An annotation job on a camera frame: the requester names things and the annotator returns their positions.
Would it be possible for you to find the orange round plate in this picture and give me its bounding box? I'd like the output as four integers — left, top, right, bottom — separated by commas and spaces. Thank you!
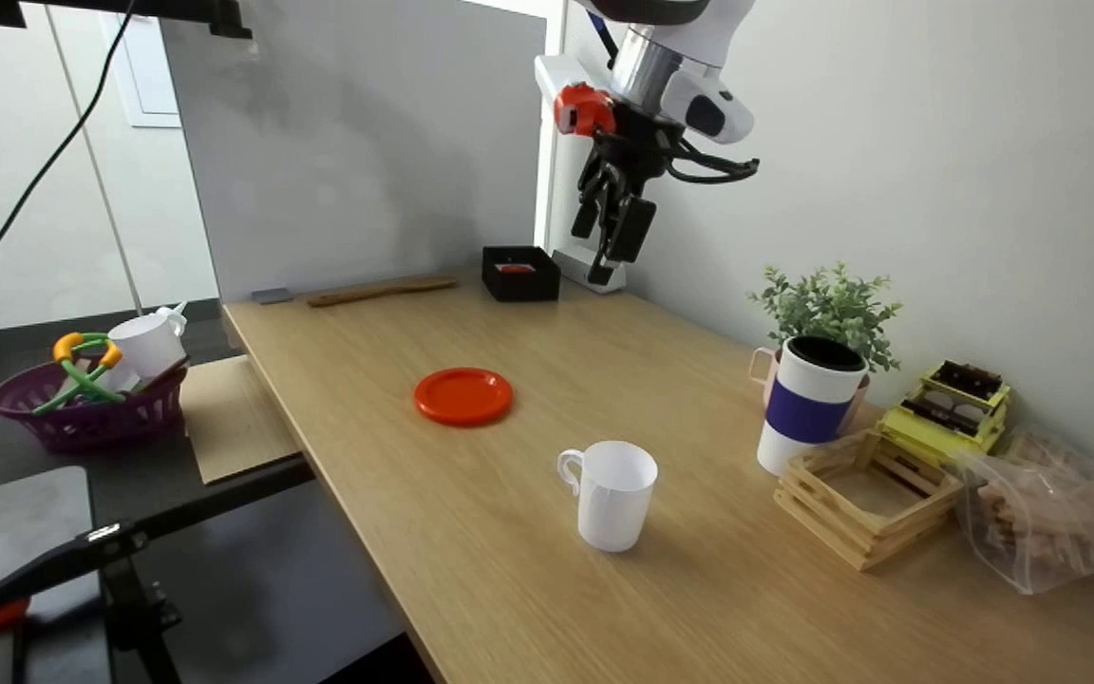
416, 370, 513, 426

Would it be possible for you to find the purple plastic basket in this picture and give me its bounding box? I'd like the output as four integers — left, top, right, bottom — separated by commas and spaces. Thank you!
0, 365, 188, 456

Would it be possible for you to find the cardboard sheet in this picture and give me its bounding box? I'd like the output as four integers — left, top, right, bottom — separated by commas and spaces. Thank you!
183, 352, 302, 484

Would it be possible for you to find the yellow green box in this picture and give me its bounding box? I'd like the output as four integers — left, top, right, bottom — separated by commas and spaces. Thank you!
879, 362, 1010, 463

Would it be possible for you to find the small wooden crate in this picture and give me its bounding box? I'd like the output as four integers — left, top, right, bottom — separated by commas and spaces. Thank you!
777, 428, 963, 569

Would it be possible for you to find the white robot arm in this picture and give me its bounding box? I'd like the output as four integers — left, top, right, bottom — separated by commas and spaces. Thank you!
554, 0, 759, 284

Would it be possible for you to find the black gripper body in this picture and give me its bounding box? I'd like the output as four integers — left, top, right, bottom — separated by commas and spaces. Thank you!
570, 102, 759, 284

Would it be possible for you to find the clear bag of wooden pieces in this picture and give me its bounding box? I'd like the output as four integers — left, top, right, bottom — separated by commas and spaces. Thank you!
956, 435, 1094, 597

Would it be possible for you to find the black tripod stand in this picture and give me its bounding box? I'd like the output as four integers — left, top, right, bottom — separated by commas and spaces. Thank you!
0, 460, 311, 684

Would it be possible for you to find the white and blue tumbler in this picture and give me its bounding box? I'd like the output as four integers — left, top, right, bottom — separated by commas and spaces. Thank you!
747, 333, 865, 474

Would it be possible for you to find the orange wrist camera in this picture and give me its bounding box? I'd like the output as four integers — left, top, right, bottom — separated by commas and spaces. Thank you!
554, 85, 614, 138

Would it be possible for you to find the long wooden stick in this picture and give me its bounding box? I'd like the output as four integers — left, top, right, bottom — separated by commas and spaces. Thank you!
303, 276, 455, 308

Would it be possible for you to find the white plastic mug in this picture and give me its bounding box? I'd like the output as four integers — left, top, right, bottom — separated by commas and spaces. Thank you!
554, 442, 661, 555

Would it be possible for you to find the black tray with red item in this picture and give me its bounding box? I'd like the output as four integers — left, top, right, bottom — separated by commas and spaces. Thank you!
483, 246, 559, 302

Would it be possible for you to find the black hanging cable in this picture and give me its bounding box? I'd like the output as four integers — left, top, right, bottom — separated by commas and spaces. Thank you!
0, 0, 145, 313

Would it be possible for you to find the green potted plant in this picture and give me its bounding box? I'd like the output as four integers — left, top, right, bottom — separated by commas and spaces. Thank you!
754, 264, 902, 371

